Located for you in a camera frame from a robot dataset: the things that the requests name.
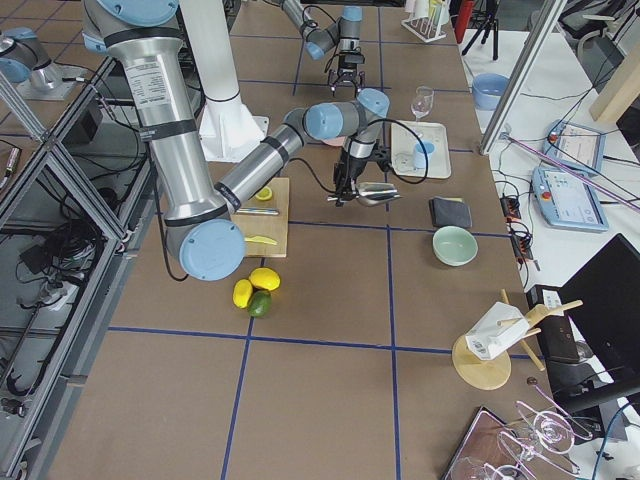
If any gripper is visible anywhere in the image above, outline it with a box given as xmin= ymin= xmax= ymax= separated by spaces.
xmin=326 ymin=49 xmax=365 ymax=96
xmin=333 ymin=142 xmax=390 ymax=207

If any metal ice scoop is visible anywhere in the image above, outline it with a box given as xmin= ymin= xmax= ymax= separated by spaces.
xmin=327 ymin=182 xmax=401 ymax=207

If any pink bowl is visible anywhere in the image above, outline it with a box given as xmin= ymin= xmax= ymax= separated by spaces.
xmin=322 ymin=137 xmax=345 ymax=147

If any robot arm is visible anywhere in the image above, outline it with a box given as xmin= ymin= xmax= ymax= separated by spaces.
xmin=83 ymin=1 xmax=389 ymax=281
xmin=270 ymin=1 xmax=365 ymax=96

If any blue plastic cup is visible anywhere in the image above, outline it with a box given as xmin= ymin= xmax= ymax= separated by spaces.
xmin=413 ymin=140 xmax=435 ymax=170

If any cream bear serving tray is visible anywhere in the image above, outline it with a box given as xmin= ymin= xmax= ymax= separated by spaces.
xmin=391 ymin=121 xmax=451 ymax=179

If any clear wine glass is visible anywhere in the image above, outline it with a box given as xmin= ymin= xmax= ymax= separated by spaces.
xmin=410 ymin=86 xmax=435 ymax=127

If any lemon half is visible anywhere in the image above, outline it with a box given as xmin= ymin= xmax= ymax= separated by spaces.
xmin=254 ymin=186 xmax=273 ymax=202

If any wooden cutting board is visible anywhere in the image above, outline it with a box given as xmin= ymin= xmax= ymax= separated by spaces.
xmin=231 ymin=177 xmax=290 ymax=258

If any steel rod tool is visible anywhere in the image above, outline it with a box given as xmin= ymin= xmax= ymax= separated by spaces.
xmin=235 ymin=207 xmax=280 ymax=216

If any yellow plastic knife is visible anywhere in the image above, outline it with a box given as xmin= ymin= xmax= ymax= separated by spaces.
xmin=244 ymin=235 xmax=278 ymax=246

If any grey folded cloth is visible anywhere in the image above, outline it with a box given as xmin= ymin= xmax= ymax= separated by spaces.
xmin=428 ymin=197 xmax=472 ymax=229

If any large yellow lemon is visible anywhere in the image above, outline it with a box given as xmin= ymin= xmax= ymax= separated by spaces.
xmin=248 ymin=267 xmax=281 ymax=291

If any green ceramic bowl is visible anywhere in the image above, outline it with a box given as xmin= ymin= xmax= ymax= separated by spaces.
xmin=432 ymin=226 xmax=479 ymax=267

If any green lime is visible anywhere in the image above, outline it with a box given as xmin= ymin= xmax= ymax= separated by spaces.
xmin=247 ymin=290 xmax=272 ymax=318

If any red cylinder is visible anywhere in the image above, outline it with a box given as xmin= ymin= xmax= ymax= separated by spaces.
xmin=454 ymin=0 xmax=474 ymax=44

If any small yellow lemon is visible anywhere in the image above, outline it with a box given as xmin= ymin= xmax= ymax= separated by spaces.
xmin=232 ymin=279 xmax=254 ymax=309

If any blue bowl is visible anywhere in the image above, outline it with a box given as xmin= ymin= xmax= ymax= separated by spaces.
xmin=472 ymin=73 xmax=509 ymax=111

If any black tripod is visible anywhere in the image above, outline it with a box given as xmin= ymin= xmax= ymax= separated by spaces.
xmin=461 ymin=0 xmax=501 ymax=61

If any white carton on stand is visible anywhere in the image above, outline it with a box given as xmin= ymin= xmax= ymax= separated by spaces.
xmin=464 ymin=302 xmax=529 ymax=361

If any near blue teach pendant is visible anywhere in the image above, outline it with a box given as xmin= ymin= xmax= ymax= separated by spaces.
xmin=532 ymin=167 xmax=609 ymax=233

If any blue teach pendant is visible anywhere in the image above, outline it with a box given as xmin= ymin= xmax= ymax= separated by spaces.
xmin=543 ymin=121 xmax=605 ymax=176
xmin=532 ymin=167 xmax=609 ymax=233

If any far blue teach pendant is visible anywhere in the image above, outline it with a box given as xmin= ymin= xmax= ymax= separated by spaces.
xmin=543 ymin=121 xmax=605 ymax=176

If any wooden stand with base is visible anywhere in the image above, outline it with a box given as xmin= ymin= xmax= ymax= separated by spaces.
xmin=452 ymin=289 xmax=583 ymax=391

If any black monitor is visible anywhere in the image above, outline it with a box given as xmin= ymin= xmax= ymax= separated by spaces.
xmin=540 ymin=234 xmax=639 ymax=413

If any white rod with green tip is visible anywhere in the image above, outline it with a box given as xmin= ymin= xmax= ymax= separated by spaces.
xmin=499 ymin=130 xmax=640 ymax=207

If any dark tray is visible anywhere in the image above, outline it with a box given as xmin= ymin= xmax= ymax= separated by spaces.
xmin=440 ymin=406 xmax=521 ymax=479

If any wine glass rack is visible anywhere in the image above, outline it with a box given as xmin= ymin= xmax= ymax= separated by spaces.
xmin=447 ymin=384 xmax=596 ymax=480

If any white wire cup rack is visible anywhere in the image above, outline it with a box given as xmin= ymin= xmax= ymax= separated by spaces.
xmin=401 ymin=0 xmax=450 ymax=43

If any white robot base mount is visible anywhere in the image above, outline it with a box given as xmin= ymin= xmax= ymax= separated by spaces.
xmin=199 ymin=95 xmax=269 ymax=163

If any aluminium frame post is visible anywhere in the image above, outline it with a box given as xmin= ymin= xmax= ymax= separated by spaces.
xmin=479 ymin=0 xmax=567 ymax=155

